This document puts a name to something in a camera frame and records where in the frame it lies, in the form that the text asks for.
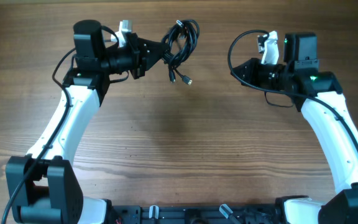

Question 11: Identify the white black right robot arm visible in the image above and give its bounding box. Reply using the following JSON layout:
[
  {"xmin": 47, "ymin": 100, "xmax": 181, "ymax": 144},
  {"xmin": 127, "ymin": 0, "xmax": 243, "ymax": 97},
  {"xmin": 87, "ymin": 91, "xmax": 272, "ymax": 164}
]
[{"xmin": 230, "ymin": 30, "xmax": 358, "ymax": 223}]

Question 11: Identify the black USB cable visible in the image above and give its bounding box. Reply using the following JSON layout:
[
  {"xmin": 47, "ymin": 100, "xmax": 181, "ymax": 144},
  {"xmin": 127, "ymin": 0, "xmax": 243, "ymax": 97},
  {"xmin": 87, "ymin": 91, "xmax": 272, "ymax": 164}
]
[
  {"xmin": 161, "ymin": 19, "xmax": 201, "ymax": 85},
  {"xmin": 163, "ymin": 24, "xmax": 198, "ymax": 83}
]

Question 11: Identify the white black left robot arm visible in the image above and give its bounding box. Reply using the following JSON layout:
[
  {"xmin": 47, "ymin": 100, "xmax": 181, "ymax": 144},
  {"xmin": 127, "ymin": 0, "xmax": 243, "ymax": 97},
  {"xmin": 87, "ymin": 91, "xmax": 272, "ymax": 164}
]
[{"xmin": 5, "ymin": 20, "xmax": 169, "ymax": 223}]

